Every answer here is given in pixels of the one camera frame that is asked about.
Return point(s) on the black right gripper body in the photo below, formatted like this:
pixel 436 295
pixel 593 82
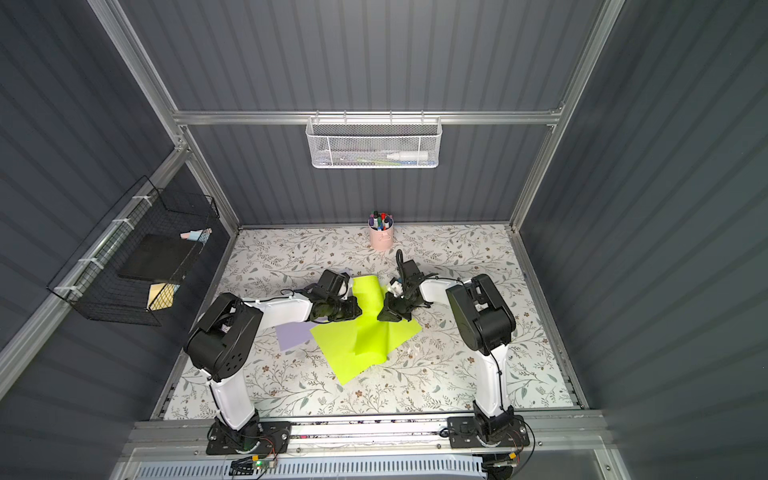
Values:
pixel 395 303

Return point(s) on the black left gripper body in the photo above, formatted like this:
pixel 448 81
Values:
pixel 345 306

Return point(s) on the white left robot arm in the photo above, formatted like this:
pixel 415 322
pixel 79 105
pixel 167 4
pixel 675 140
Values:
pixel 221 340

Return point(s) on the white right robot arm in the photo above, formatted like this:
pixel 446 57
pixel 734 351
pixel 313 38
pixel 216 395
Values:
pixel 485 324

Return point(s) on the lime green paper sheet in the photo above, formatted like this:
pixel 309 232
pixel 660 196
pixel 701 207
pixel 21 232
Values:
pixel 336 341

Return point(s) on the lavender paper sheet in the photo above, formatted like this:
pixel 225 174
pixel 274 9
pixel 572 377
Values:
pixel 292 335

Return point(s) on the pink pen cup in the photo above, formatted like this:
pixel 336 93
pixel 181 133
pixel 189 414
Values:
pixel 381 240

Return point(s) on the colored markers in cup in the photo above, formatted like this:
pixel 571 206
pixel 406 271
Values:
pixel 380 221

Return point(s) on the pastel sticky notes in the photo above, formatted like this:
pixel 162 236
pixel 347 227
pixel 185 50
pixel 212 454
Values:
pixel 197 235

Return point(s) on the white bottle in basket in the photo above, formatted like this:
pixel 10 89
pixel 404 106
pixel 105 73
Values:
pixel 410 157

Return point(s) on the yellow sticky note pad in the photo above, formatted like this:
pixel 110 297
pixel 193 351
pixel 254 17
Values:
pixel 161 296

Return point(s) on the black notebook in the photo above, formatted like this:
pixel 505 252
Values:
pixel 160 258

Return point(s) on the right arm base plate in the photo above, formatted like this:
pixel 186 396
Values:
pixel 465 432

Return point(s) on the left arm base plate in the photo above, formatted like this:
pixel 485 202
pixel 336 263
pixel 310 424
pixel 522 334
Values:
pixel 256 437

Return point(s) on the white wire mesh basket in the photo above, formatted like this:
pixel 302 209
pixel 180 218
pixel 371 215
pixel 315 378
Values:
pixel 350 145

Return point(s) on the black wire wall basket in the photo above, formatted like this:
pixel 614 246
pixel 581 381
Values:
pixel 91 285

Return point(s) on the aluminium mounting rail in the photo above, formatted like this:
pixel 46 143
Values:
pixel 389 434

